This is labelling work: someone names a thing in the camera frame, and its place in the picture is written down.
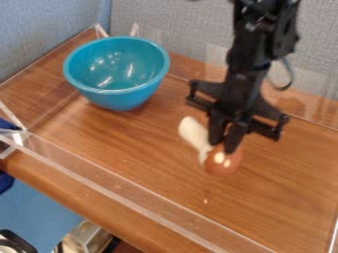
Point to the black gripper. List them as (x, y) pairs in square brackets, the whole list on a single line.
[(236, 106)]

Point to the brown toy mushroom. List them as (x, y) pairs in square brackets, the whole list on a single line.
[(216, 162)]

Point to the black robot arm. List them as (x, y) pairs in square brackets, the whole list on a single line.
[(264, 37)]

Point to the blue plastic bowl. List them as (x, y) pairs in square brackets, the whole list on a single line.
[(117, 71)]

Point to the black object bottom left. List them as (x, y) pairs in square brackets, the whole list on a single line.
[(13, 244)]

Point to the clear acrylic barrier frame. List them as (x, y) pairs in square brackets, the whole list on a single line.
[(121, 169)]

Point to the metal bracket under table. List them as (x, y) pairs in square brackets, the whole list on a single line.
[(88, 238)]

